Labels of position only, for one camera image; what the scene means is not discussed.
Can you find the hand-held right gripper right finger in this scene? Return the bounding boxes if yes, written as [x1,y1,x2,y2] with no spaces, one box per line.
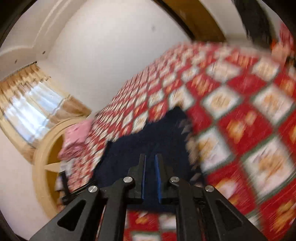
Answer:
[154,153,269,241]

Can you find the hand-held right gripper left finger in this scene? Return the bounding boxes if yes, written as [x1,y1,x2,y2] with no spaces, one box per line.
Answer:
[29,154,147,241]

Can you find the navy patterned knit sweater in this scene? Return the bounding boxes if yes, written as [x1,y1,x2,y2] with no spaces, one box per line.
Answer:
[94,107,204,209]

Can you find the pink folded quilt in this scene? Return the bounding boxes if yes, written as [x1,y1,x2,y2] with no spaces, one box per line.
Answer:
[58,119,94,161]

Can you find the cream and wood headboard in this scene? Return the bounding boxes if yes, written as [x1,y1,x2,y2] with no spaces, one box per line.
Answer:
[32,117,93,219]

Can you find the red checkered printed bedspread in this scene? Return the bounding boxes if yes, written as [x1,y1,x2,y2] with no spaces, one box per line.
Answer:
[67,23,296,241]

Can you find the beige patterned curtain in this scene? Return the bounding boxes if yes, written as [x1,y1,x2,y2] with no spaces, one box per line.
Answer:
[0,63,93,164]

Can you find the brown wooden door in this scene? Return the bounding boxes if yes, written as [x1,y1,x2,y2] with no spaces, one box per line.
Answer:
[159,0,226,42]

